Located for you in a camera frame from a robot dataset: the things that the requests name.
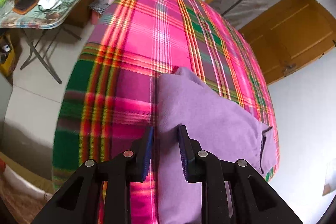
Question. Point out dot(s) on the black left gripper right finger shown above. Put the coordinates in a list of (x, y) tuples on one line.
[(232, 192)]

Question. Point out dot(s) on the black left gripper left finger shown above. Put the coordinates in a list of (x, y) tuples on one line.
[(77, 201)]

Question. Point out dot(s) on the purple fleece garment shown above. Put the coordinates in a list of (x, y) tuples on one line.
[(221, 126)]

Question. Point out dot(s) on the wooden door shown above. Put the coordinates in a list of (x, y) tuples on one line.
[(288, 36)]

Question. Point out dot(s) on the pink plaid bed sheet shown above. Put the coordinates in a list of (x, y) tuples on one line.
[(111, 95)]

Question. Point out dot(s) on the black hairbrush on table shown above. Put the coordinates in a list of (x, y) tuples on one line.
[(22, 7)]

